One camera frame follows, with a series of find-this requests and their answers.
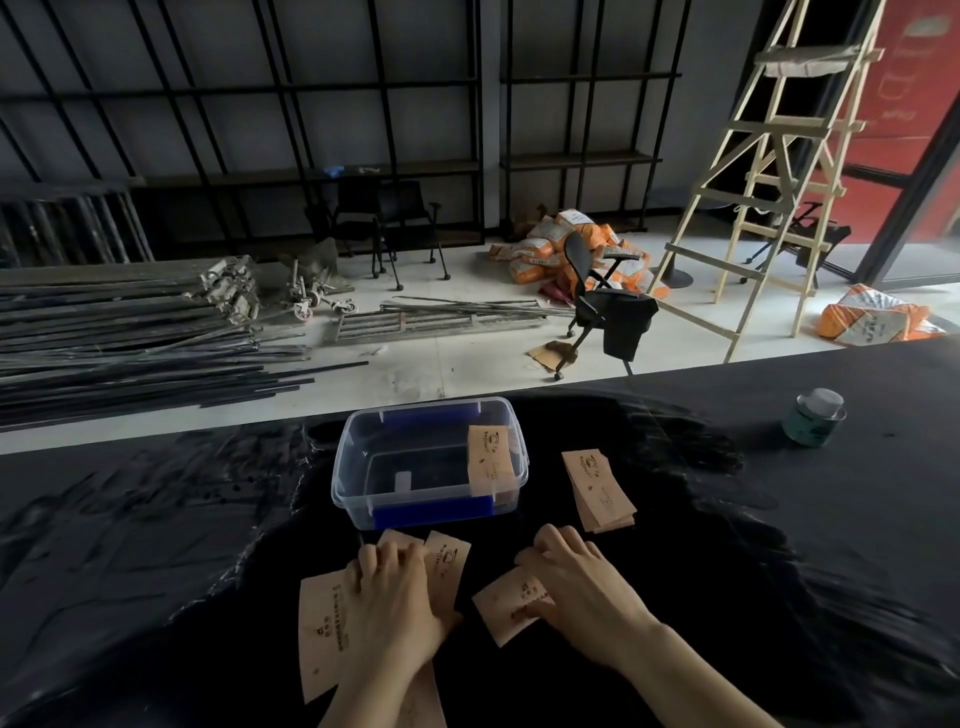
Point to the black folded trolley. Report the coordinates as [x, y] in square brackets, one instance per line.
[806, 240]

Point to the wooden step ladder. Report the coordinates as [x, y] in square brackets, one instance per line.
[780, 195]

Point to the person's right fingers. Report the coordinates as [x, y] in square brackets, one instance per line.
[555, 559]

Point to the green can white lid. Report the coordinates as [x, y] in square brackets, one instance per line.
[812, 420]

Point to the large kraft paper sleeve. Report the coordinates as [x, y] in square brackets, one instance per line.
[322, 637]

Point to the metal frames bundle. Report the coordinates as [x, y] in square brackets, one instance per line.
[435, 319]

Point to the person's left fingers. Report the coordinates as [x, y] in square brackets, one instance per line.
[394, 562]

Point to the caster wheels with stems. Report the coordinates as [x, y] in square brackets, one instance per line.
[319, 296]

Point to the person's right hand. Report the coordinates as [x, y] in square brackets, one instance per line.
[589, 600]

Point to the orange white sack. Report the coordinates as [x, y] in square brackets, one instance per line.
[874, 315]

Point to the red glass door panel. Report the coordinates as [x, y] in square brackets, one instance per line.
[896, 112]

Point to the black folding chair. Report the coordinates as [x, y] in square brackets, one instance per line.
[356, 217]
[412, 221]

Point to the person's left hand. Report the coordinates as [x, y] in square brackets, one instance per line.
[397, 615]

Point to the person's right forearm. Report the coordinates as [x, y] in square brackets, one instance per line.
[697, 686]

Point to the black cloth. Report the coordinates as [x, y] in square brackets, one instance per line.
[628, 326]

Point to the pile of orange white sacks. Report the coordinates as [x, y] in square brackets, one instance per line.
[559, 251]

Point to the blue object on shelf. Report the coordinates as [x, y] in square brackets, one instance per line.
[331, 172]

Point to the leaning metal railings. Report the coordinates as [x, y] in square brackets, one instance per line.
[71, 225]

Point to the person's left forearm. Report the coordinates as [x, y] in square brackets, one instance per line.
[371, 701]

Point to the narrow black metal shelf frame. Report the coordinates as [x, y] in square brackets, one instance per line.
[589, 120]

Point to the wide black metal shelf frame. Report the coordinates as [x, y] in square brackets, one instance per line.
[247, 127]

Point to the pile of metal poles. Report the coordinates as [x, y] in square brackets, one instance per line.
[127, 345]

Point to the black office chair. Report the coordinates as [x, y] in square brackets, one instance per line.
[592, 292]

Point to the brown cardboard piece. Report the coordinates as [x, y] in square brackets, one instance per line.
[553, 352]

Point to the black round table base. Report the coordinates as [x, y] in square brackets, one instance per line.
[673, 277]

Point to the stack of kraft sleeves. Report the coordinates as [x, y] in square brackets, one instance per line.
[600, 491]

